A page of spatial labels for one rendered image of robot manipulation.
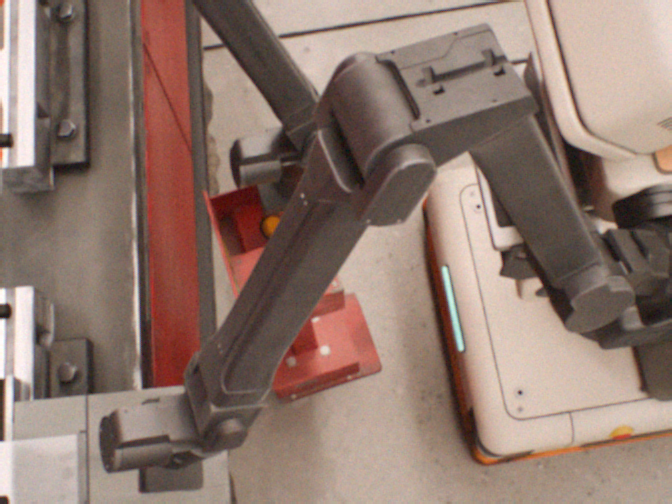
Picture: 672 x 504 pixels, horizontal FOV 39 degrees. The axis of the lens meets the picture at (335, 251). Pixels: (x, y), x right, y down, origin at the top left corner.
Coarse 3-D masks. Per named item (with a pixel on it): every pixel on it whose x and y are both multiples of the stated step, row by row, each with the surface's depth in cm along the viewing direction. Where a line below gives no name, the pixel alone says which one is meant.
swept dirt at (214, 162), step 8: (200, 16) 251; (200, 24) 250; (200, 32) 249; (208, 88) 244; (208, 96) 243; (208, 104) 242; (208, 112) 242; (208, 120) 241; (208, 136) 240; (208, 144) 239; (216, 144) 239; (208, 152) 238; (216, 152) 238; (208, 160) 238; (216, 160) 238; (208, 168) 237; (216, 168) 237; (208, 176) 236; (216, 176) 236; (216, 184) 236; (216, 192) 235; (232, 480) 214; (232, 488) 213; (232, 496) 212
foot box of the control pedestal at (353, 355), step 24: (336, 312) 213; (360, 312) 223; (336, 336) 211; (360, 336) 222; (312, 360) 209; (336, 360) 209; (360, 360) 220; (288, 384) 208; (312, 384) 215; (336, 384) 218
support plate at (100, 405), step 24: (24, 408) 119; (48, 408) 119; (72, 408) 119; (96, 408) 119; (24, 432) 118; (48, 432) 118; (72, 432) 118; (96, 432) 118; (96, 456) 117; (216, 456) 117; (96, 480) 116; (120, 480) 116; (216, 480) 116
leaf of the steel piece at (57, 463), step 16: (80, 432) 117; (0, 448) 117; (16, 448) 117; (32, 448) 117; (48, 448) 117; (64, 448) 117; (80, 448) 116; (0, 464) 117; (16, 464) 117; (32, 464) 117; (48, 464) 117; (64, 464) 117; (80, 464) 115; (0, 480) 116; (16, 480) 116; (32, 480) 116; (48, 480) 116; (64, 480) 116; (80, 480) 115; (16, 496) 116; (32, 496) 116; (48, 496) 115; (64, 496) 115; (80, 496) 114
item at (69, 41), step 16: (64, 0) 148; (80, 0) 148; (80, 16) 147; (64, 32) 147; (80, 32) 146; (64, 48) 146; (80, 48) 146; (64, 64) 145; (80, 64) 145; (64, 80) 144; (80, 80) 144; (64, 96) 143; (80, 96) 143; (64, 112) 142; (80, 112) 142; (80, 128) 141; (64, 144) 141; (80, 144) 141; (64, 160) 140; (80, 160) 140
